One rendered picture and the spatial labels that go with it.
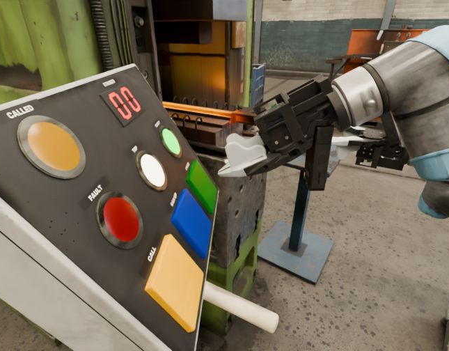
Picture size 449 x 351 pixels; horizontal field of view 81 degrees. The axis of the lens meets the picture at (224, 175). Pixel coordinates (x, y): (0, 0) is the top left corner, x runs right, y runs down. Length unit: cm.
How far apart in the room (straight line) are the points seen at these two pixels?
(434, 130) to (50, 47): 65
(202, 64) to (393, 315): 151
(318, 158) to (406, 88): 14
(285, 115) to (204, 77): 85
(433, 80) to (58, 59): 61
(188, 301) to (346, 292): 144
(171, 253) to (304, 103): 26
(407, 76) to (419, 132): 8
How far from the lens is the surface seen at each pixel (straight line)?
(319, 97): 40
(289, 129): 39
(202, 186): 45
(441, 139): 44
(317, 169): 44
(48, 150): 25
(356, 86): 40
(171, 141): 44
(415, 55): 43
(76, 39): 64
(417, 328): 173
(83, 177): 27
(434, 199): 85
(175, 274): 31
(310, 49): 849
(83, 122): 31
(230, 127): 88
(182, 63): 126
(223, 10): 80
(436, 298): 191
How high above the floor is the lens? 125
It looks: 29 degrees down
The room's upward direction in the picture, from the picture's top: straight up
